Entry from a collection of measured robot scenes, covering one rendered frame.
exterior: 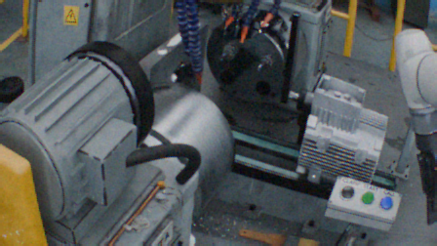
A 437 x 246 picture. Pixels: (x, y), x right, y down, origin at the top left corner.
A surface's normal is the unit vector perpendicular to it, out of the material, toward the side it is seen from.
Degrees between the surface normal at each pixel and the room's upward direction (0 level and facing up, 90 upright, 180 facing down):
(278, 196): 90
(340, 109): 90
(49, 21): 90
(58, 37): 90
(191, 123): 32
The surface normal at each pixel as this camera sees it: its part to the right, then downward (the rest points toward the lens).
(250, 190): -0.38, 0.46
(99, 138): 0.11, -0.84
